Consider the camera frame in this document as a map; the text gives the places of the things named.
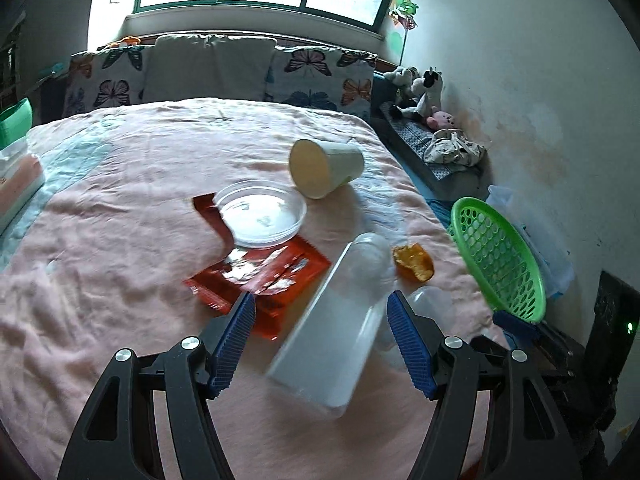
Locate crumpled printed cloth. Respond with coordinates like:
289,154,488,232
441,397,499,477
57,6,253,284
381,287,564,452
424,129,487,166

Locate large butterfly print pillow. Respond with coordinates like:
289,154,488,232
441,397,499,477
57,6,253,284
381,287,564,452
265,46,377,121

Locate clear plastic cup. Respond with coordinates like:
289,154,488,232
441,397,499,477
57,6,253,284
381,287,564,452
350,232,394,291
406,287,457,336

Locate paper cup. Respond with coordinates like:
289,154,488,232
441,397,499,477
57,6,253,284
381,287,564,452
289,138,365,201

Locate green plastic basket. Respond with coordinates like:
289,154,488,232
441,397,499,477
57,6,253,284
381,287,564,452
450,196,547,324

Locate red snack wrapper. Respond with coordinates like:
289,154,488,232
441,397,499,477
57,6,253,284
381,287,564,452
182,194,333,343

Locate orange wrapper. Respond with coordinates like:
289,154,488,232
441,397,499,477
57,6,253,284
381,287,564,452
392,242,435,282

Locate green plastic tub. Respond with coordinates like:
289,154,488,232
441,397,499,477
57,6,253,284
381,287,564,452
0,97,34,149

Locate plain beige cushion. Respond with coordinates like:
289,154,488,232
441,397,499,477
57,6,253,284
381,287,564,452
142,34,278,105

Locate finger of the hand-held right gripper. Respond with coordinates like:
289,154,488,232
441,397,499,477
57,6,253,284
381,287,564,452
492,310,588,361

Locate patterned bench mat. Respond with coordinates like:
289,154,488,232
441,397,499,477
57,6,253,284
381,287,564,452
377,101,484,192

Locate colourful pinwheel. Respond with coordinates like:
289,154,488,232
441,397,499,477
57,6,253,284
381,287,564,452
387,0,422,61

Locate clear plastic storage box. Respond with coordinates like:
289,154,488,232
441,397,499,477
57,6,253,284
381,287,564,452
487,185,576,299

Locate pink plush toy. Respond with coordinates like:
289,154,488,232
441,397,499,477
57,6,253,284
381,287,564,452
425,111,457,131

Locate small butterfly print pillow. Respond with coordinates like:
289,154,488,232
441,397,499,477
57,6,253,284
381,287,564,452
62,45,151,121

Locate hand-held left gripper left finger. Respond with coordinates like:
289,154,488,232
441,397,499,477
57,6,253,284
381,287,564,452
57,290,257,480

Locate clear rectangular plastic container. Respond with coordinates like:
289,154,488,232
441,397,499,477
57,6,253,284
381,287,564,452
265,241,388,420

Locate pink blanket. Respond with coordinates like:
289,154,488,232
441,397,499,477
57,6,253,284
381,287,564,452
0,97,506,480

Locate dark blue mat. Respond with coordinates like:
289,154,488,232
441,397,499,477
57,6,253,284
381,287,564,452
372,72,451,221

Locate grey plush toy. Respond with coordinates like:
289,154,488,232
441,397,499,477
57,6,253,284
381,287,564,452
391,66,421,89

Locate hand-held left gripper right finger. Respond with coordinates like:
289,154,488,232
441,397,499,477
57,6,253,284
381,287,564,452
386,290,583,480

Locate cow plush toy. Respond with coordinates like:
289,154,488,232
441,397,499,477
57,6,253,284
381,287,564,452
392,67,446,124

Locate round clear plastic dish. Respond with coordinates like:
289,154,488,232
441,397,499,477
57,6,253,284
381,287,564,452
214,180,307,249

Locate tissue pack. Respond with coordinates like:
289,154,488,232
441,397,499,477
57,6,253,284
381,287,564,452
0,140,46,223

